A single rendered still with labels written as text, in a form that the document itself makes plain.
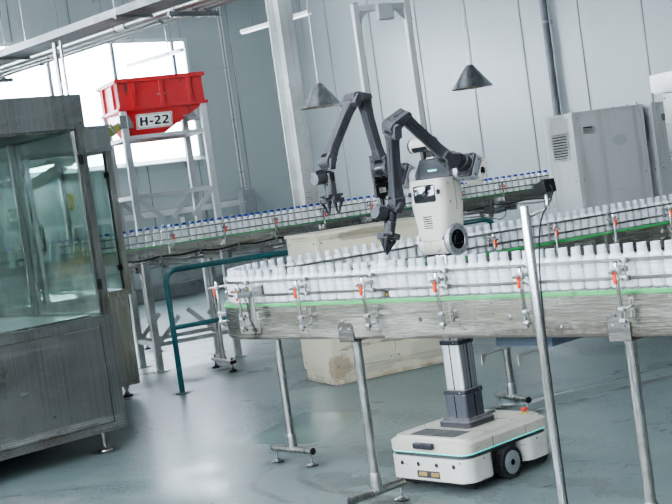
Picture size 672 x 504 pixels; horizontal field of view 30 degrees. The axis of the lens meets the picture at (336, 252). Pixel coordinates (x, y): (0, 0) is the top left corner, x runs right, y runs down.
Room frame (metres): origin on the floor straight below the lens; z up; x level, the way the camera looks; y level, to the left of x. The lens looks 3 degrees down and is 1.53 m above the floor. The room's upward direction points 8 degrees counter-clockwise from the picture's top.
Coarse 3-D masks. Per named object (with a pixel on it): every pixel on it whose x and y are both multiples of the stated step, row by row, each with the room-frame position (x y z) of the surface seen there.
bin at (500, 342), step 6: (498, 342) 5.47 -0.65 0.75; (504, 342) 5.44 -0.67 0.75; (510, 342) 5.42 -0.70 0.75; (516, 342) 5.39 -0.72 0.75; (522, 342) 5.37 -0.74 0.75; (528, 342) 5.35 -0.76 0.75; (534, 342) 5.32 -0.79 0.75; (552, 342) 5.25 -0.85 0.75; (558, 342) 5.28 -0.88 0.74; (564, 342) 5.31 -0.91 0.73; (504, 348) 5.43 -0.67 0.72; (486, 354) 5.34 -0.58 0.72; (522, 354) 5.20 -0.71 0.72
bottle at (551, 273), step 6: (546, 252) 4.92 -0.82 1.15; (552, 252) 4.91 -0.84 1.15; (546, 258) 4.92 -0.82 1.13; (552, 258) 4.91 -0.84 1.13; (546, 270) 4.92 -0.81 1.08; (552, 270) 4.90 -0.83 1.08; (546, 276) 4.92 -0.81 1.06; (552, 276) 4.90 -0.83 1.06; (552, 288) 4.90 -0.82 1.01; (558, 288) 4.90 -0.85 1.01
